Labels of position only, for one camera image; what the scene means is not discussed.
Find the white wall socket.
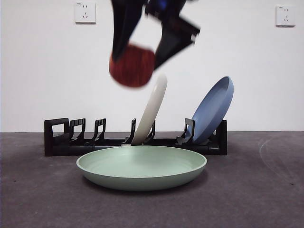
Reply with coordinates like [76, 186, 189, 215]
[75, 2, 96, 24]
[275, 5, 296, 27]

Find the cream white round plate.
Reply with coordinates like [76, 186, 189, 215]
[131, 73, 169, 145]

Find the red apple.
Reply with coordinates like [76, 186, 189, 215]
[108, 43, 156, 89]

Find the black plate rack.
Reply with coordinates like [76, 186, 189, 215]
[44, 118, 228, 157]

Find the light green round plate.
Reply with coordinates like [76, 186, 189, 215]
[76, 145, 208, 192]

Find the blue round plate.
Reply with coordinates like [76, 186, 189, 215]
[191, 76, 235, 144]

